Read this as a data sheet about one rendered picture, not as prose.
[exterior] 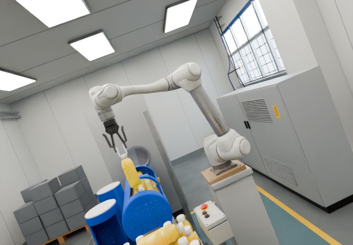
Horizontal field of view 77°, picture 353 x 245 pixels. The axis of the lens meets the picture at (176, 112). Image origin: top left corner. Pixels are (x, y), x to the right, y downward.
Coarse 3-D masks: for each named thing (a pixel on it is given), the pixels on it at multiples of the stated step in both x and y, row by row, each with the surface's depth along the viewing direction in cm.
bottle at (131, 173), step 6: (126, 156) 133; (126, 162) 131; (132, 162) 133; (126, 168) 130; (132, 168) 131; (126, 174) 131; (132, 174) 130; (132, 180) 130; (138, 180) 131; (132, 186) 130
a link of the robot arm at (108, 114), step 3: (102, 111) 128; (105, 111) 129; (108, 111) 130; (111, 111) 131; (99, 114) 129; (102, 114) 129; (105, 114) 129; (108, 114) 129; (111, 114) 131; (114, 114) 133; (99, 117) 130; (102, 117) 129; (105, 117) 129; (108, 117) 129; (111, 117) 130; (102, 120) 129; (105, 120) 130
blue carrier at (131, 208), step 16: (144, 176) 164; (128, 192) 144; (144, 192) 127; (160, 192) 174; (128, 208) 122; (144, 208) 124; (160, 208) 126; (128, 224) 135; (144, 224) 123; (160, 224) 125
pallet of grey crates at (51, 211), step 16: (64, 176) 461; (80, 176) 473; (32, 192) 416; (48, 192) 419; (64, 192) 422; (80, 192) 442; (32, 208) 417; (48, 208) 419; (64, 208) 422; (80, 208) 425; (32, 224) 416; (48, 224) 419; (64, 224) 422; (80, 224) 425; (32, 240) 416; (48, 240) 419; (64, 240) 421
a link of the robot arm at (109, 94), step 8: (160, 80) 154; (104, 88) 112; (112, 88) 113; (120, 88) 120; (128, 88) 125; (136, 88) 130; (144, 88) 140; (152, 88) 148; (160, 88) 152; (168, 88) 155; (96, 96) 118; (104, 96) 112; (112, 96) 113; (120, 96) 120; (104, 104) 118; (112, 104) 121
